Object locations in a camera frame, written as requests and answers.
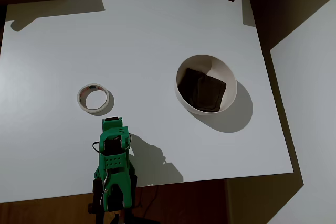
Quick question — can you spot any thin black floor cable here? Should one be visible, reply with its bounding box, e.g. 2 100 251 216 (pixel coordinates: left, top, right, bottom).
135 185 160 209

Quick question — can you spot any white round bowl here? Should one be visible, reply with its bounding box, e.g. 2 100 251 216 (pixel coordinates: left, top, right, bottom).
174 54 238 116

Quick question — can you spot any black table clamp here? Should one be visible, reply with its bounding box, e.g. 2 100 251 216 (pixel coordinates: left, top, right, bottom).
87 176 138 224

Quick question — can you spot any white masking tape roll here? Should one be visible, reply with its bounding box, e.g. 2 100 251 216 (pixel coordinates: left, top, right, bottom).
77 83 110 113

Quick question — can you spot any dark folded cloth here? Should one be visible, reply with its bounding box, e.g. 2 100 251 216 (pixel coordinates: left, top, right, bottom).
177 67 227 113

